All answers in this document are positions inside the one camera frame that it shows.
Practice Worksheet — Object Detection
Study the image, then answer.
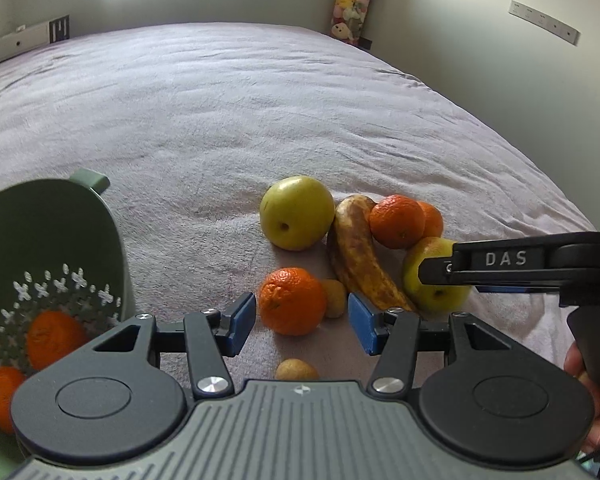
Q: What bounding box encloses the hanging plush toy stack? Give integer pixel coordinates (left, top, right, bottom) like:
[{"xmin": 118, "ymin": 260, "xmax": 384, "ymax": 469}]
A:
[{"xmin": 330, "ymin": 0, "xmax": 379, "ymax": 44}]

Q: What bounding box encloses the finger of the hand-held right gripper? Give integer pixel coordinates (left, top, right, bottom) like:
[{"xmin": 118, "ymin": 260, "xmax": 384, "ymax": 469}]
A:
[{"xmin": 418, "ymin": 254, "xmax": 456, "ymax": 286}]

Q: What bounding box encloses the black patterned object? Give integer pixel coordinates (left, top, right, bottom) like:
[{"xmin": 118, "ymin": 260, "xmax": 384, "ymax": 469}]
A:
[{"xmin": 49, "ymin": 15, "xmax": 71, "ymax": 42}]

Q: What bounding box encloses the small tan round fruit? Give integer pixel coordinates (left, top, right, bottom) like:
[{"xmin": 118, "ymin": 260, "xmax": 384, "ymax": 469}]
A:
[
  {"xmin": 320, "ymin": 279, "xmax": 348, "ymax": 320},
  {"xmin": 275, "ymin": 358, "xmax": 321, "ymax": 382}
]

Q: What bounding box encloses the white box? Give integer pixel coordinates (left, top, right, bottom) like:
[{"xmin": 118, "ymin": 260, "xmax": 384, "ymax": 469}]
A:
[{"xmin": 0, "ymin": 21, "xmax": 51, "ymax": 66}]

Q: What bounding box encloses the white wall socket strip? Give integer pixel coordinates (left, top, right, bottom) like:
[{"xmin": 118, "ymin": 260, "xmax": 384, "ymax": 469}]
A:
[{"xmin": 509, "ymin": 0, "xmax": 581, "ymax": 45}]

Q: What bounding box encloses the green apple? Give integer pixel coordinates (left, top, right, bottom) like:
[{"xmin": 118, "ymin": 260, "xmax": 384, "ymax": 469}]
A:
[
  {"xmin": 401, "ymin": 236, "xmax": 473, "ymax": 315},
  {"xmin": 259, "ymin": 176, "xmax": 336, "ymax": 252}
]

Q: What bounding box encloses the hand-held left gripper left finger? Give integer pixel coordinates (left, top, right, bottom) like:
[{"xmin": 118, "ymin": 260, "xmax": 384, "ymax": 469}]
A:
[{"xmin": 82, "ymin": 293, "xmax": 258, "ymax": 401}]

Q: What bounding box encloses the orange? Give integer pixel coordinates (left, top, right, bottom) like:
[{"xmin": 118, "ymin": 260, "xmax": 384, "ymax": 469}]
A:
[
  {"xmin": 0, "ymin": 366, "xmax": 29, "ymax": 435},
  {"xmin": 258, "ymin": 267, "xmax": 328, "ymax": 337},
  {"xmin": 417, "ymin": 201, "xmax": 445, "ymax": 240},
  {"xmin": 26, "ymin": 310, "xmax": 89, "ymax": 372},
  {"xmin": 369, "ymin": 194, "xmax": 427, "ymax": 251}
]

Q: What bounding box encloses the green plastic colander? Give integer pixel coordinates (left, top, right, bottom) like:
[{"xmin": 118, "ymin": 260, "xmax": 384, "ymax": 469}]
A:
[{"xmin": 0, "ymin": 169, "xmax": 136, "ymax": 480}]

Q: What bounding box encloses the brown spotted banana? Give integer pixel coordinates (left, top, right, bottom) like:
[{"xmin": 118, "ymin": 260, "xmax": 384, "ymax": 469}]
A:
[{"xmin": 326, "ymin": 194, "xmax": 421, "ymax": 314}]

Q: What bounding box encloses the person's right hand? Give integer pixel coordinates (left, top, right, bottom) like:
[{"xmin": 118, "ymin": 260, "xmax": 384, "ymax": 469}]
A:
[{"xmin": 564, "ymin": 344, "xmax": 600, "ymax": 456}]

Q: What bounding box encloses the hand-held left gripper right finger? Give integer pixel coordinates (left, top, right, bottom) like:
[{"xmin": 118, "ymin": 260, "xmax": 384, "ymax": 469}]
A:
[{"xmin": 347, "ymin": 292, "xmax": 519, "ymax": 401}]

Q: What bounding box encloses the pale pink blanket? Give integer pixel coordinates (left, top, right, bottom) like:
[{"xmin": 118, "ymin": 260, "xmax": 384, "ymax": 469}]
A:
[{"xmin": 0, "ymin": 22, "xmax": 599, "ymax": 397}]

